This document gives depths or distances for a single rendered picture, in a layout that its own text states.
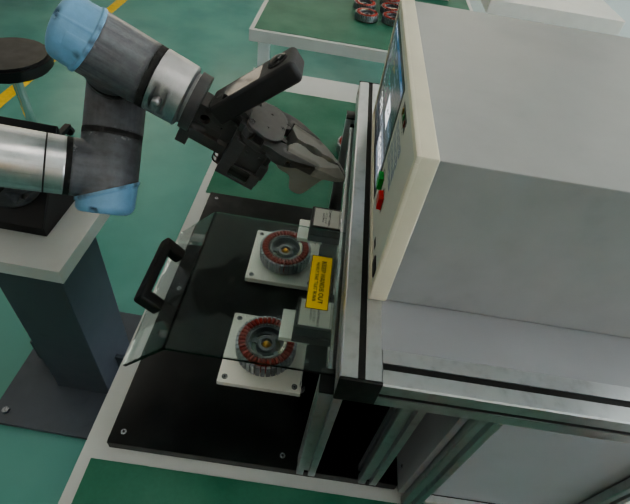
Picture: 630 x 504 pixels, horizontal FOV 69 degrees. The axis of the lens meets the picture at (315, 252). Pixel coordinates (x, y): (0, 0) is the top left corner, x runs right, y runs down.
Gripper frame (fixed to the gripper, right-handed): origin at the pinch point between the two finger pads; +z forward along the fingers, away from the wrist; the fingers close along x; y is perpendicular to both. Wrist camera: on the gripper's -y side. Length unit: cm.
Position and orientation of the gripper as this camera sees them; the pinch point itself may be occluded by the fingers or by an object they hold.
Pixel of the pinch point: (339, 169)
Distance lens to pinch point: 60.1
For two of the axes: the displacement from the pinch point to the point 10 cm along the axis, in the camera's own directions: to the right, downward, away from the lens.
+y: -5.3, 5.5, 6.4
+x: -1.0, 7.1, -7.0
